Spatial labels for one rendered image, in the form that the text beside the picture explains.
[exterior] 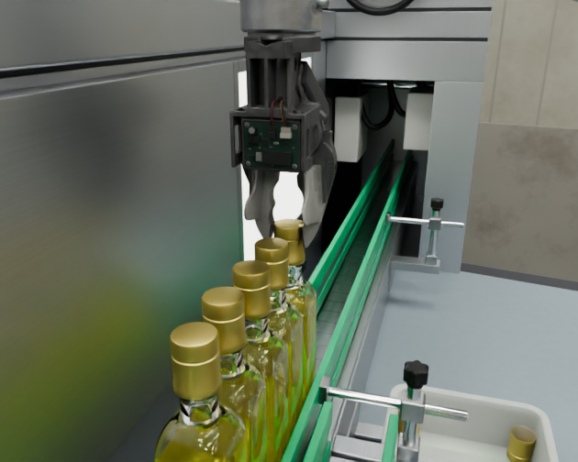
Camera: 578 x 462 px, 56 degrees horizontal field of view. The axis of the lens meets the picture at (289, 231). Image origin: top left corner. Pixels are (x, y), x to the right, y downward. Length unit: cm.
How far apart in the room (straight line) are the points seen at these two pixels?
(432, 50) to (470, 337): 66
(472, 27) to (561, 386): 78
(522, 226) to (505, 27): 100
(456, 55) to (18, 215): 112
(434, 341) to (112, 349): 78
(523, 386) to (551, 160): 200
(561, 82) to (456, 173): 159
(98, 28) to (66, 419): 32
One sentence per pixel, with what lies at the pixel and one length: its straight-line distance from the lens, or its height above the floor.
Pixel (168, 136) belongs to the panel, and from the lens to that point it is 58.
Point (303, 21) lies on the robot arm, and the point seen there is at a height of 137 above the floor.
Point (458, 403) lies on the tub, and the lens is 89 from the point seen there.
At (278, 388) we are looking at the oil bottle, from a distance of 53.
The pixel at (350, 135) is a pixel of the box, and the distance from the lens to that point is 153.
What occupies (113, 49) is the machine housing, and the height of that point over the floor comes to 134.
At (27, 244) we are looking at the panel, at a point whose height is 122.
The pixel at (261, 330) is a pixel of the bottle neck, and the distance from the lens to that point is 50.
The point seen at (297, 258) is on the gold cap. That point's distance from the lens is 59.
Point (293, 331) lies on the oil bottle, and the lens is 55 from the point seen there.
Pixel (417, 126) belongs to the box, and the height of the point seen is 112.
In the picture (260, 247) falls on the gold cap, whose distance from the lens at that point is 52.
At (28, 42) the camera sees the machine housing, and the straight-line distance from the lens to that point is 43.
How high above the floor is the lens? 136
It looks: 21 degrees down
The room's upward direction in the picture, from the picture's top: straight up
